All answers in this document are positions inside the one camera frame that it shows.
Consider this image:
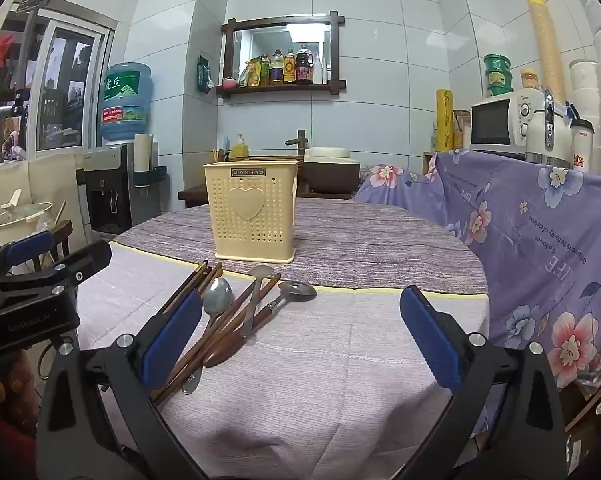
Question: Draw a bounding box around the dark wooden framed shelf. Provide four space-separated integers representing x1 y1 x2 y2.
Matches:
216 11 346 99

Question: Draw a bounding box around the brown bin with white lid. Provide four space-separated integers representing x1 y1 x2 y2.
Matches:
303 146 362 194

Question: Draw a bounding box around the brown wooden chopstick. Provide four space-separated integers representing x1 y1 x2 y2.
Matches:
180 269 226 311
151 274 282 405
153 290 261 401

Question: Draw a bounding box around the wooden-handled metal spoon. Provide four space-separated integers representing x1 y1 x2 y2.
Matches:
203 281 317 367

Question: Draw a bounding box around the striped purple tablecloth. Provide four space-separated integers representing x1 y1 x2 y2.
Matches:
75 197 491 463

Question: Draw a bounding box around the dark wooden stool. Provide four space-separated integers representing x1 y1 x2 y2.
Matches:
28 220 75 273

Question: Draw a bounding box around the blue water jug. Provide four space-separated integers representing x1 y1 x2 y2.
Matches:
98 62 155 144

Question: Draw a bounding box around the green wall pouch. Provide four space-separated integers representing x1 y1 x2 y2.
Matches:
197 55 214 94

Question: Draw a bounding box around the grey water dispenser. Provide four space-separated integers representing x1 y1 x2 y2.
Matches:
76 142 162 235

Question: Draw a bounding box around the stack of green tins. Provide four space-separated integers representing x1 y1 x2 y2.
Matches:
483 53 513 97

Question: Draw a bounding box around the white framed window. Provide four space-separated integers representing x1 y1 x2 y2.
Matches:
34 10 117 153

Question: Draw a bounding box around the purple floral cloth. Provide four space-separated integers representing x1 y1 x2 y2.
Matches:
355 150 601 392

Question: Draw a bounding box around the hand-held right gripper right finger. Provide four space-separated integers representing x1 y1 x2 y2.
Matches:
399 285 566 480

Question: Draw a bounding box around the all-metal oval spoon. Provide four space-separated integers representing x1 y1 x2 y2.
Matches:
181 277 234 394

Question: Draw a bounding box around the white microwave oven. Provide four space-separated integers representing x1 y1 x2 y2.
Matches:
469 91 544 155

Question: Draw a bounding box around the yellow printed roll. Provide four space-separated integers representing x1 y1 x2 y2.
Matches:
435 89 454 153

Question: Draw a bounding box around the tall stack of paper cups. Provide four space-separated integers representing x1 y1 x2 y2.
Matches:
524 0 567 104

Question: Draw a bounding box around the white paper roll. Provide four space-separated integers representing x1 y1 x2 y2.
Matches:
134 133 159 187

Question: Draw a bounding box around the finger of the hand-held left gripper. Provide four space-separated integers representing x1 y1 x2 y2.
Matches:
0 230 56 282
30 239 112 294

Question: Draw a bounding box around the white tumbler with red label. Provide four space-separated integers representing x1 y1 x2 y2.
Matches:
569 118 596 174

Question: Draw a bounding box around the cream plastic utensil holder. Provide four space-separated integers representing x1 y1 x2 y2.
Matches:
203 160 300 264

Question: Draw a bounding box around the all-metal flat-handled spoon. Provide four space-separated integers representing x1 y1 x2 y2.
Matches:
240 265 276 337

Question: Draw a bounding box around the wicker basket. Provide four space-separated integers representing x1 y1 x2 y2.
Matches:
248 148 306 162

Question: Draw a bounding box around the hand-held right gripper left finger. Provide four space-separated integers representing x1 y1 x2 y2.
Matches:
35 290 211 480

